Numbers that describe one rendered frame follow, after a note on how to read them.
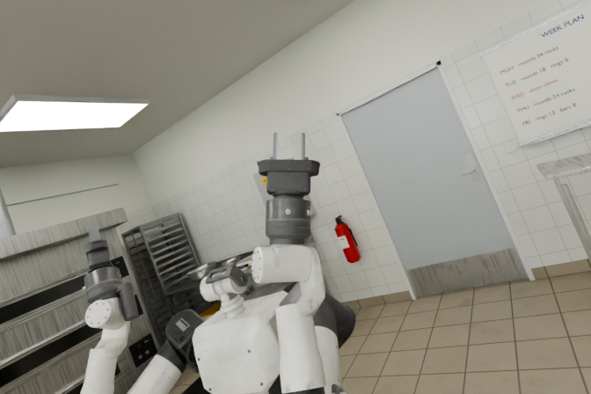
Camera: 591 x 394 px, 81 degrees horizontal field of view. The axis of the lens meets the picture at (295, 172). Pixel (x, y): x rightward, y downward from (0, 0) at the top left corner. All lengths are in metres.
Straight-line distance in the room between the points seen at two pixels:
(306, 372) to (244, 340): 0.29
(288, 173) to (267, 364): 0.45
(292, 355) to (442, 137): 3.03
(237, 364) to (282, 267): 0.35
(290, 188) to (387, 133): 2.95
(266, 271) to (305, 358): 0.15
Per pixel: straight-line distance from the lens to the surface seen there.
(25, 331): 3.88
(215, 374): 0.98
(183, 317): 1.13
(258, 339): 0.87
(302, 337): 0.62
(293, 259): 0.65
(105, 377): 1.07
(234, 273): 0.90
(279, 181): 0.66
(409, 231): 3.70
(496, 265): 3.71
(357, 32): 3.72
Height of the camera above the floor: 1.47
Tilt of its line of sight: 3 degrees up
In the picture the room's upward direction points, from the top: 22 degrees counter-clockwise
